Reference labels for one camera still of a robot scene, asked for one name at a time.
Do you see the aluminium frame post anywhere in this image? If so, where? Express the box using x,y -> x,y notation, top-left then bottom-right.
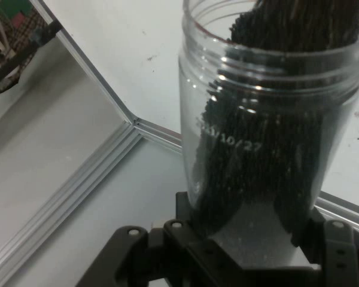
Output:
0,122 -> 144,287

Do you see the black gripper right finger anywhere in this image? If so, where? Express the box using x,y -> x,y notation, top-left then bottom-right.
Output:
290,208 -> 359,287

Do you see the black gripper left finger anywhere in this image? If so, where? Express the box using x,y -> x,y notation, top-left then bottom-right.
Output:
77,191 -> 243,287

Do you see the brown checked cloth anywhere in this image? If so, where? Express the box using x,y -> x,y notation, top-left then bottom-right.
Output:
0,5 -> 53,97

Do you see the clear plastic jar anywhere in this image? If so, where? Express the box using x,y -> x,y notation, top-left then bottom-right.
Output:
178,0 -> 359,267

